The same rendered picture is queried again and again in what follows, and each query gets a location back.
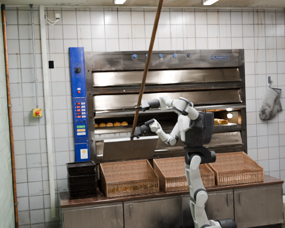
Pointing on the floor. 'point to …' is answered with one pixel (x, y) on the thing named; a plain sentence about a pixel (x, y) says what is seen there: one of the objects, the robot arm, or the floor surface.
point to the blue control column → (77, 81)
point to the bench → (178, 207)
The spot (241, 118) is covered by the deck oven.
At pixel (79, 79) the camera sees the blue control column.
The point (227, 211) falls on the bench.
